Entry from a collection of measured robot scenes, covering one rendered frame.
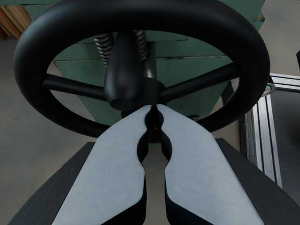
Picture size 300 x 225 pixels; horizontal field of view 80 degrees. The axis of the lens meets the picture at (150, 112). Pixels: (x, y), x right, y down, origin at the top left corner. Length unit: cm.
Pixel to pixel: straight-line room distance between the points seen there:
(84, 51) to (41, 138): 91
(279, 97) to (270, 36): 78
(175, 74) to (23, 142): 107
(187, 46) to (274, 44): 138
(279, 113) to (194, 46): 76
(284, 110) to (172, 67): 77
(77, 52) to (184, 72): 26
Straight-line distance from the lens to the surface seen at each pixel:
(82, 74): 50
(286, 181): 98
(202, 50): 43
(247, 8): 39
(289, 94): 119
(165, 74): 47
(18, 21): 188
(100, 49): 26
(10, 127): 143
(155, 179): 103
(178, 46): 41
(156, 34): 26
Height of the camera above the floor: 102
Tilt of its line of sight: 63 degrees down
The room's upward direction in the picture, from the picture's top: 4 degrees counter-clockwise
